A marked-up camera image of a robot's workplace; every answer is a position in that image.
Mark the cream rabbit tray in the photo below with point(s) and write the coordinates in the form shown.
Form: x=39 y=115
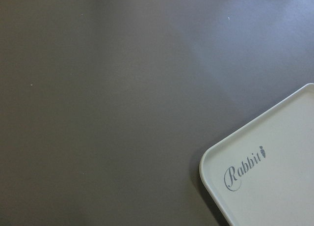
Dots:
x=263 y=173

